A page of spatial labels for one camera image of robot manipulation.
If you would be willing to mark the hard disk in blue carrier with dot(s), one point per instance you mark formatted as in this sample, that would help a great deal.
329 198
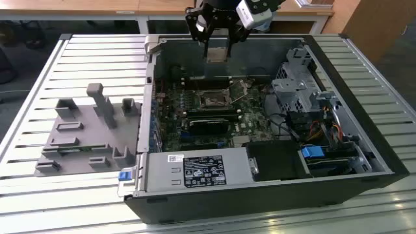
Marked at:
312 153

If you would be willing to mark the black graphics card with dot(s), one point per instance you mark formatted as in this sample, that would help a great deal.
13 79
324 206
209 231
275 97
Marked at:
208 126

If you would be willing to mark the black plastic shroud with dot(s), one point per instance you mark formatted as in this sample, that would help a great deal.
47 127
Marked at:
276 161

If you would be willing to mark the blue case latch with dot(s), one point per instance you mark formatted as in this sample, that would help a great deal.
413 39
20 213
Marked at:
124 176

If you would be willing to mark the brown wooden cabinet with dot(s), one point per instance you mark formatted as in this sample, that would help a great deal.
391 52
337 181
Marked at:
373 24

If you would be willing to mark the grey plastic parts rack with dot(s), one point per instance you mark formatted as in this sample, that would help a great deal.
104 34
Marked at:
84 136

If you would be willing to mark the silver metal drive cage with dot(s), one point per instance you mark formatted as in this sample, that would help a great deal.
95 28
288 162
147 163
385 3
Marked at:
289 92

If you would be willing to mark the wooden desk white frame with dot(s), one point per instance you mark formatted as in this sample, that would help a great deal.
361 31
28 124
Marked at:
163 6
64 5

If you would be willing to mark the grey power supply unit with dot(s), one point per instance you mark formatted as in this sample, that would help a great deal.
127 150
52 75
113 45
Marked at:
163 170

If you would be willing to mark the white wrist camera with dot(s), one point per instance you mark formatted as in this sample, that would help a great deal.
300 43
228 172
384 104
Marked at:
249 14

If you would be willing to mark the silver topped CPU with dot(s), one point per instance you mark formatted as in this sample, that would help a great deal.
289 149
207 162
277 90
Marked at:
216 54

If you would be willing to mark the green motherboard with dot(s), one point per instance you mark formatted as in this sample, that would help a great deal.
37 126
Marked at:
249 122

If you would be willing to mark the green RAM stick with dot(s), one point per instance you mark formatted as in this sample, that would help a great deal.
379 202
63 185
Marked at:
84 149

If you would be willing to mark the black open PC case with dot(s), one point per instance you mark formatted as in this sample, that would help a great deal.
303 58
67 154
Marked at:
227 207

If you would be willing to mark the silver chipset heatsink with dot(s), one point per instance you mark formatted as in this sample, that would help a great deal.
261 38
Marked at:
241 141

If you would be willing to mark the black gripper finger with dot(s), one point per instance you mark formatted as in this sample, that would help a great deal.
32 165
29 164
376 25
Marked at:
197 37
239 36

